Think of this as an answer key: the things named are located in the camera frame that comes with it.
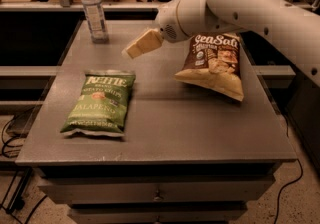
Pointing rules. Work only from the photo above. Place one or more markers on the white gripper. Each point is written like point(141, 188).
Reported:
point(167, 22)

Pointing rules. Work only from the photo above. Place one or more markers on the clear blue plastic bottle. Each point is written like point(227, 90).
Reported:
point(96, 20)

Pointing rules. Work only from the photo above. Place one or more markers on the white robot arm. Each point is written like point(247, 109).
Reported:
point(293, 31)

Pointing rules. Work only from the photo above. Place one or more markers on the brown Sea Salt chips bag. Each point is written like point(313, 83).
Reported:
point(213, 62)

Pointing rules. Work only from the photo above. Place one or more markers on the green Kettle chips bag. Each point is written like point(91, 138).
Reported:
point(102, 106)

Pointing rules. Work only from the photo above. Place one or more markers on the grey drawer cabinet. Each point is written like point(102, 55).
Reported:
point(206, 154)

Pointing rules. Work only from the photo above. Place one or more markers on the metal drawer knob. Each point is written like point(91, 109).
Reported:
point(157, 197)

